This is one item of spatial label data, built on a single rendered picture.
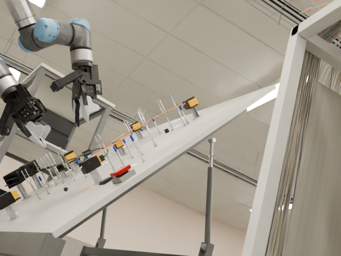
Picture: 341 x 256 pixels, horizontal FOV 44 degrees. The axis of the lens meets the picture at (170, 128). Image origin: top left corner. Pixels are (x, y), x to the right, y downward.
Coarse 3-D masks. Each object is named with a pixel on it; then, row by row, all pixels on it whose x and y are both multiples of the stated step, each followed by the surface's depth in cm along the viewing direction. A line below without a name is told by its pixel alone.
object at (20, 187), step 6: (18, 168) 203; (12, 174) 196; (18, 174) 197; (24, 174) 204; (18, 180) 198; (24, 180) 201; (12, 186) 196; (18, 186) 201; (24, 192) 200; (24, 198) 201
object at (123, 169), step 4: (120, 168) 126; (124, 168) 124; (128, 168) 125; (112, 172) 126; (116, 172) 123; (120, 172) 123; (124, 172) 125; (112, 176) 126; (116, 176) 126; (120, 176) 124
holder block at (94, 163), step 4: (96, 156) 141; (84, 160) 142; (88, 160) 139; (92, 160) 140; (96, 160) 140; (80, 164) 140; (84, 164) 138; (88, 164) 139; (92, 164) 139; (96, 164) 140; (100, 164) 141; (84, 168) 138; (88, 168) 138; (92, 168) 139; (84, 172) 140; (88, 172) 138
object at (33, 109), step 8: (16, 88) 135; (24, 88) 136; (8, 96) 134; (16, 96) 135; (24, 96) 134; (16, 104) 135; (24, 104) 132; (32, 104) 134; (40, 104) 137; (16, 112) 133; (24, 112) 133; (32, 112) 131; (40, 112) 135; (24, 120) 133; (32, 120) 137
